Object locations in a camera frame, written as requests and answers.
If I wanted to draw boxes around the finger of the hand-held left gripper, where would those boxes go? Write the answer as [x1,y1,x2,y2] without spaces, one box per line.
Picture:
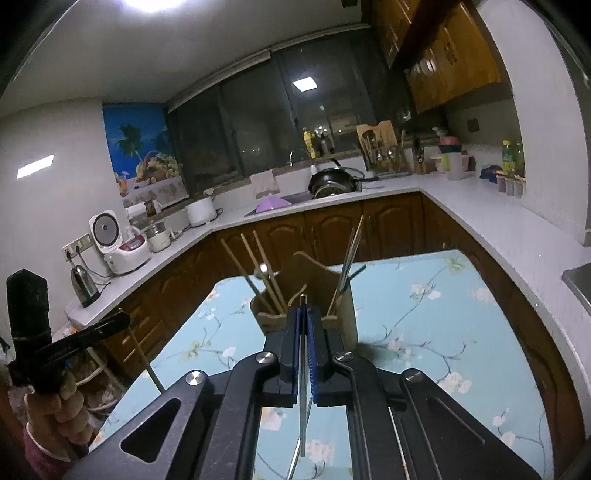
[34,313,131,361]

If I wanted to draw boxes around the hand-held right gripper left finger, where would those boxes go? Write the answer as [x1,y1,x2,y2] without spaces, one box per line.
[62,307,301,480]

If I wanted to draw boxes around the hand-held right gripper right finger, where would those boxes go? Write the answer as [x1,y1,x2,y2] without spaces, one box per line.
[306,308,543,480]

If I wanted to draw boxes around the wooden utensil holder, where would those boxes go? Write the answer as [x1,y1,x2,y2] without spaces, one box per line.
[249,251,358,352]

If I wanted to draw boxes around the metal chopstick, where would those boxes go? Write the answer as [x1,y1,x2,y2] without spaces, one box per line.
[298,295,308,457]
[338,215,365,292]
[286,440,302,480]
[341,225,356,292]

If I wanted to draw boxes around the person's left forearm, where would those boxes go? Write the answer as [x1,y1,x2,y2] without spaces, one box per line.
[22,422,81,480]

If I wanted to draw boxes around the person's left hand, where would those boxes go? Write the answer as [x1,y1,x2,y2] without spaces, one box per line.
[23,369,100,459]

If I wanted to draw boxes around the steel electric kettle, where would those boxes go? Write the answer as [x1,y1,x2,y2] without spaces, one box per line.
[70,264,102,308]

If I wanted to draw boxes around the metal spoon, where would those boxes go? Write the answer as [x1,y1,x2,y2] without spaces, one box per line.
[244,262,280,283]

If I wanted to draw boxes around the white rice cooker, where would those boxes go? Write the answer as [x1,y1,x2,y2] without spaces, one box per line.
[89,210,152,277]

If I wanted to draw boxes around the blue floral tablecloth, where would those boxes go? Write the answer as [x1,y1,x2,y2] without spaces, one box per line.
[99,249,555,480]

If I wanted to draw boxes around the small pot with glass lid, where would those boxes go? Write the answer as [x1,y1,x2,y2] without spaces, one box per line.
[147,220,172,253]

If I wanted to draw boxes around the wooden base cabinets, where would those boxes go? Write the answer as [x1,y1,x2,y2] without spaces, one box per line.
[106,194,578,462]

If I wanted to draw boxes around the white cooking pot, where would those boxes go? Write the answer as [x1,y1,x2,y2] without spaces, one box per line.
[185,196,218,227]

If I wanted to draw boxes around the black frying pan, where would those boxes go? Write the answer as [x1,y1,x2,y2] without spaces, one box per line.
[308,159,379,199]

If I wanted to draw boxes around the yellow bottle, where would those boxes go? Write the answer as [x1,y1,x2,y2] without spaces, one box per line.
[302,128,321,160]

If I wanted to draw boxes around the white kitchen countertop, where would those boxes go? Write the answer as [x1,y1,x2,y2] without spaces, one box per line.
[65,173,591,370]

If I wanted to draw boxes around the knife block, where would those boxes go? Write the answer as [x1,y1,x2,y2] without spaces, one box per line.
[412,136,428,175]

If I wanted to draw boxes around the wooden cutlery rack on counter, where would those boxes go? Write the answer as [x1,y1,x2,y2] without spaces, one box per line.
[355,121,409,174]

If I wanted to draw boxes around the white plastic container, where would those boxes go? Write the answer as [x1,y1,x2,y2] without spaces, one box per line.
[436,152,465,178]

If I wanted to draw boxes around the dark kitchen window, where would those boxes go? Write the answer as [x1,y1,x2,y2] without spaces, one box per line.
[167,34,411,195]

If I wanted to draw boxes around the row of spice jars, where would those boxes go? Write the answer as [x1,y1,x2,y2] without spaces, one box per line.
[496,174,525,199]

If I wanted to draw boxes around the steel sink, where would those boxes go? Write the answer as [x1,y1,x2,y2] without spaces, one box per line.
[561,263,591,319]

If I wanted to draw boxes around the green drink bottle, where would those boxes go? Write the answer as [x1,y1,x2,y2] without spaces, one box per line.
[502,140,519,176]

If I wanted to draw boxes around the wall power socket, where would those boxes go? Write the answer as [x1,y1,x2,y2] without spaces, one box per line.
[62,234,93,259]

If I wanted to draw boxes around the fruit and palm wall poster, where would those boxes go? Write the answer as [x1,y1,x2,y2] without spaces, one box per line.
[102,107,183,208]

